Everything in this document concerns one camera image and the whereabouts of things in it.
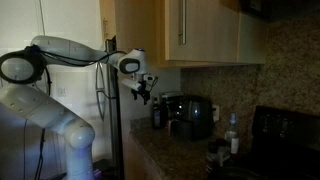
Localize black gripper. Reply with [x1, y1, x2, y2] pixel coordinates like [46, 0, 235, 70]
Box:
[131, 73, 158, 106]

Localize dark glass bottle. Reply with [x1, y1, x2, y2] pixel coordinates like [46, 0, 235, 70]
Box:
[152, 97, 163, 130]

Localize clear glass bottle blue cap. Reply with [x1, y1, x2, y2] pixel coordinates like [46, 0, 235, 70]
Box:
[224, 112, 240, 155]

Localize stainless steel refrigerator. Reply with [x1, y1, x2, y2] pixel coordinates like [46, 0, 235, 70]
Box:
[94, 34, 125, 180]

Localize black countertop appliance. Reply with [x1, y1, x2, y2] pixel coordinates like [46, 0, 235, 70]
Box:
[161, 91, 215, 141]

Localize wooden lower cabinet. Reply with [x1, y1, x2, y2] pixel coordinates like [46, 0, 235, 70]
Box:
[123, 133, 165, 180]

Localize wooden cabinet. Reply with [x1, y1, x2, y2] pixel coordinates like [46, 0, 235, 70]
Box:
[123, 133, 165, 180]
[99, 0, 268, 69]

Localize wooden upper cabinet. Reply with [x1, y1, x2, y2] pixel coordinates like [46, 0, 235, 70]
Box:
[99, 0, 268, 69]

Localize small boxes and jars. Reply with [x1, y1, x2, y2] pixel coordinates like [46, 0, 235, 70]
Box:
[205, 138, 232, 168]

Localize black stove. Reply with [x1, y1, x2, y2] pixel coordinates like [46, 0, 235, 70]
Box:
[229, 105, 320, 180]

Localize dark microwave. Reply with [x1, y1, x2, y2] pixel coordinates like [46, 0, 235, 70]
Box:
[239, 0, 320, 23]

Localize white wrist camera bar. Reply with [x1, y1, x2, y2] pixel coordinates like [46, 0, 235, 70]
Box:
[121, 78, 143, 92]

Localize metal refrigerator handle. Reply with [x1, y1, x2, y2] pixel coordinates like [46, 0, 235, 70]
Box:
[95, 61, 108, 122]

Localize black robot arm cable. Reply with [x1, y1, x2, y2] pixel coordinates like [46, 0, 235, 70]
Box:
[24, 44, 128, 68]

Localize white wall outlet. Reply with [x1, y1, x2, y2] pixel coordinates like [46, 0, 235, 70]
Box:
[212, 104, 221, 123]

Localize metal cabinet door handle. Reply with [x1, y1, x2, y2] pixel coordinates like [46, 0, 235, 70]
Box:
[177, 0, 188, 46]

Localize black hanging cable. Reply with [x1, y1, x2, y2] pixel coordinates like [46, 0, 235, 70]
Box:
[22, 119, 47, 180]

